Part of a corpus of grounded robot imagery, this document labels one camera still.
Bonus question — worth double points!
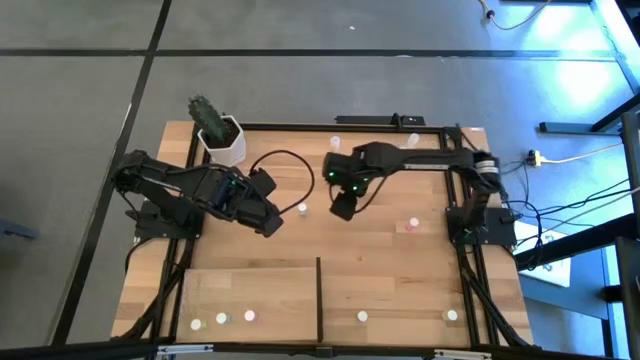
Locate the black left wrist camera cable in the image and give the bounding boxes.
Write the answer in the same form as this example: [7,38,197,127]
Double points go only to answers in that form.
[248,149,316,217]

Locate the white hexagonal plant pot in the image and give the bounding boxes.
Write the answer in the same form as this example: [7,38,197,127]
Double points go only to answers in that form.
[197,114,248,167]

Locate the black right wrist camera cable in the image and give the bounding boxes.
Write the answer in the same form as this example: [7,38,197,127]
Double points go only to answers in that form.
[355,169,396,215]

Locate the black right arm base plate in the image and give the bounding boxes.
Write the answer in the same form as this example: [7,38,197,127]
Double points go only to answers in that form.
[446,205,518,247]

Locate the raised wooden shelf board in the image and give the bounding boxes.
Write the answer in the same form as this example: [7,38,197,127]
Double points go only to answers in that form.
[175,266,321,345]

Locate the black mounting bar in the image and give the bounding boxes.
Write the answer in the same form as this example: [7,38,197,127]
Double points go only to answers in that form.
[334,113,427,127]

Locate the black desk leg frame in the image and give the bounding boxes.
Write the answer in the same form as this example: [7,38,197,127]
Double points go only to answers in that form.
[538,92,640,135]

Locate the white paper sheet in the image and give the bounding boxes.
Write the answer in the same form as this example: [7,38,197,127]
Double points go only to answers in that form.
[513,219,572,289]

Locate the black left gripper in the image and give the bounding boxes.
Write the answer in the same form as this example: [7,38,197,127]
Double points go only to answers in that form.
[220,172,285,240]

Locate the black diagonal desk beam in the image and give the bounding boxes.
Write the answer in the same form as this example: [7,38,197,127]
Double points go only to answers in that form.
[514,213,640,271]

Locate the black floor cable bundle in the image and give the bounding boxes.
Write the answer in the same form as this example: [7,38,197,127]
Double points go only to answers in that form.
[499,149,640,271]

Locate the beige cable with black plug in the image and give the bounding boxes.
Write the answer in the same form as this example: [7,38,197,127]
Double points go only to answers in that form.
[477,0,554,32]

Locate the silver frame bracket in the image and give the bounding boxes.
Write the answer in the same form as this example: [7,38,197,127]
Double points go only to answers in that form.
[157,343,215,356]
[433,348,494,360]

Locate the green cactus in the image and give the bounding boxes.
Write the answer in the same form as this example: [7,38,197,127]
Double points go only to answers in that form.
[187,94,232,146]

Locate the beige power cable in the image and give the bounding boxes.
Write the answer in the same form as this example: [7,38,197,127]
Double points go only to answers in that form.
[543,142,625,165]

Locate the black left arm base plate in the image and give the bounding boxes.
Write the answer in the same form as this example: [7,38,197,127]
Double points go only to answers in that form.
[125,197,206,240]

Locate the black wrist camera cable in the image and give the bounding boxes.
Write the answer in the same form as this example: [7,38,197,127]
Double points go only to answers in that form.
[248,149,316,217]
[355,169,396,215]

